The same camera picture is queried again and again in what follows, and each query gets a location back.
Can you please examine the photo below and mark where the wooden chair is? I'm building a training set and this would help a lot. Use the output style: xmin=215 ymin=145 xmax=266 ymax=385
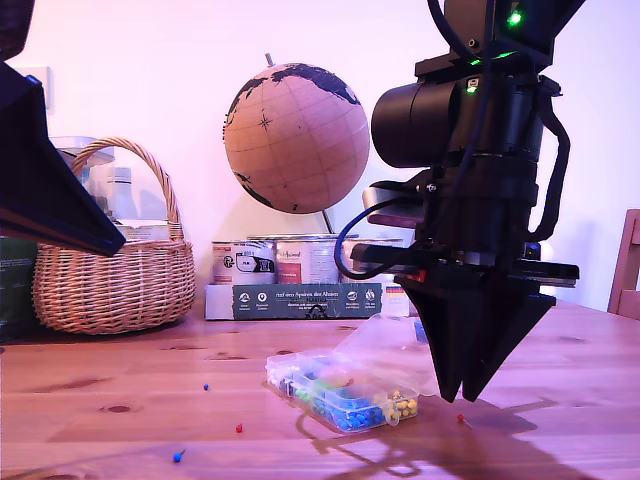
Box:
xmin=607 ymin=208 xmax=640 ymax=321

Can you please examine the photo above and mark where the clear bottle white cap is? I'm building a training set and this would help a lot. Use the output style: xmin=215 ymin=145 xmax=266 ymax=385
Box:
xmin=106 ymin=167 xmax=137 ymax=221

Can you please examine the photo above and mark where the green and white cardboard tray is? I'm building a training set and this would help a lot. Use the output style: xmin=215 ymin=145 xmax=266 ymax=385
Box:
xmin=204 ymin=281 xmax=414 ymax=322

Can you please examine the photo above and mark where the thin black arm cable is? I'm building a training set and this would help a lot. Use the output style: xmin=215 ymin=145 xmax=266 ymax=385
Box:
xmin=427 ymin=0 xmax=494 ymax=251

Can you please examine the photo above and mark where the clear plastic pin organizer box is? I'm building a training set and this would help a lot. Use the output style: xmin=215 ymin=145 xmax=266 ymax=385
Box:
xmin=264 ymin=313 xmax=441 ymax=435

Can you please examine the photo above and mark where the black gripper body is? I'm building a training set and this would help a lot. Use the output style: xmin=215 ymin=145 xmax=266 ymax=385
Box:
xmin=349 ymin=159 xmax=581 ymax=289

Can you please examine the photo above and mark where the clear glass jar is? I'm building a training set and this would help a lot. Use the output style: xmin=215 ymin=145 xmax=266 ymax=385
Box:
xmin=48 ymin=134 xmax=119 ymax=211

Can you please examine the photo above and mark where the green and silver food bag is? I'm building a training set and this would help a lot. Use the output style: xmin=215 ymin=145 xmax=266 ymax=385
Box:
xmin=0 ymin=234 xmax=41 ymax=345

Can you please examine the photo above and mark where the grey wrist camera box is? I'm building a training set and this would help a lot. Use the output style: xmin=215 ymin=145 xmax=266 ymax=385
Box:
xmin=361 ymin=180 xmax=441 ymax=227

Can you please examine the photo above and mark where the white wall light switch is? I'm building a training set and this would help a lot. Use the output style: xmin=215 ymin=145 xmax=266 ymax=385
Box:
xmin=12 ymin=65 xmax=53 ymax=110

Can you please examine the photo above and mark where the cork globe on stand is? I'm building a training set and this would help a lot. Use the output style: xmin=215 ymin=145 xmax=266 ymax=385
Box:
xmin=221 ymin=52 xmax=372 ymax=236

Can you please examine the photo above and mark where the blue camera cable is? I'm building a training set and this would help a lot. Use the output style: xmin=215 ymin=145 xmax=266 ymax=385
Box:
xmin=333 ymin=207 xmax=401 ymax=282

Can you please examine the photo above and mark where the wicker basket with handle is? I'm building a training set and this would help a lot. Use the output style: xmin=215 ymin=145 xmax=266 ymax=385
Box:
xmin=32 ymin=137 xmax=197 ymax=335

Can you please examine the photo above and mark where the white paper carton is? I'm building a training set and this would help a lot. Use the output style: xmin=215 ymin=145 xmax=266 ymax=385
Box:
xmin=112 ymin=219 xmax=174 ymax=241

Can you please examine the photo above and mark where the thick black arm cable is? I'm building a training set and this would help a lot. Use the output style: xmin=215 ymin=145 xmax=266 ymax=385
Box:
xmin=529 ymin=74 xmax=572 ymax=239

